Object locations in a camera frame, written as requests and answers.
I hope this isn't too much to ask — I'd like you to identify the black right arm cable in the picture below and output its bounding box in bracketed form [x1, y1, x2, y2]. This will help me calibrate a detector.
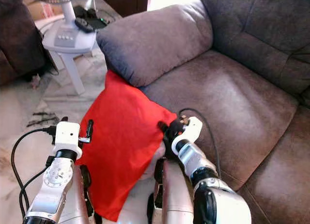
[178, 108, 222, 178]

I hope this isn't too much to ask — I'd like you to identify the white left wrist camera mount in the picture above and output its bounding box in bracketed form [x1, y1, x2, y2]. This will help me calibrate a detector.
[53, 121, 84, 159]

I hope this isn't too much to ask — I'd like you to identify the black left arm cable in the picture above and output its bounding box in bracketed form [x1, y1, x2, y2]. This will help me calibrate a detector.
[11, 116, 69, 221]

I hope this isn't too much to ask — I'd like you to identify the red fabric pillow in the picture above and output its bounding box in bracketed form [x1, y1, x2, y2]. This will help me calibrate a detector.
[75, 70, 177, 222]

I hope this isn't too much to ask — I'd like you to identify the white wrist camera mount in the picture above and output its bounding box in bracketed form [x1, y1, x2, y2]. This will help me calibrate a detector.
[53, 121, 84, 159]
[173, 116, 204, 156]

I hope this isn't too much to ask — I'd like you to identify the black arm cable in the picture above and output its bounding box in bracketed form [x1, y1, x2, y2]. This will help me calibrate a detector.
[11, 116, 69, 221]
[178, 108, 222, 178]

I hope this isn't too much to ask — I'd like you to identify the black remote control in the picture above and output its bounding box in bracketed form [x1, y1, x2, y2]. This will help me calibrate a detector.
[74, 18, 93, 33]

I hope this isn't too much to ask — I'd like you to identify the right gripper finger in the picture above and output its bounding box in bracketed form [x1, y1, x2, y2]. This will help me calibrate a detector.
[157, 119, 176, 135]

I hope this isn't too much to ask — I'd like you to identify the white pedestal fan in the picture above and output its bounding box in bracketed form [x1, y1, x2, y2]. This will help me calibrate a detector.
[23, 0, 96, 55]

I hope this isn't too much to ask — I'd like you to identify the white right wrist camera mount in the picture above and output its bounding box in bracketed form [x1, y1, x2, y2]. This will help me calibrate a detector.
[173, 116, 204, 156]

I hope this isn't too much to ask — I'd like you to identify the grey brown fabric sofa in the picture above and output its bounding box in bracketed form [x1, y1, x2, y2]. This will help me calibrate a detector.
[96, 0, 310, 224]

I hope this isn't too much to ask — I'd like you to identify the white round side table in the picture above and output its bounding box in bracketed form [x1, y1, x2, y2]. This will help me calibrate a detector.
[36, 11, 102, 96]

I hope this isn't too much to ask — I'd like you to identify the black electronic device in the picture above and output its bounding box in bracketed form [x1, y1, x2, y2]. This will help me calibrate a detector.
[77, 5, 110, 30]

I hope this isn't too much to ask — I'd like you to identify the cardboard box with red print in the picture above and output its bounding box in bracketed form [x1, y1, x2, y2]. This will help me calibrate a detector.
[27, 0, 61, 21]

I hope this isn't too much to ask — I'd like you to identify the dark brown fabric sofa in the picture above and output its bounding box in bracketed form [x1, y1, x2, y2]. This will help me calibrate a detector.
[0, 0, 50, 86]

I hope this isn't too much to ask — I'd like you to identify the dark wooden cabinet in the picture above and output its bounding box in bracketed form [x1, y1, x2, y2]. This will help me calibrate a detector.
[94, 0, 150, 18]

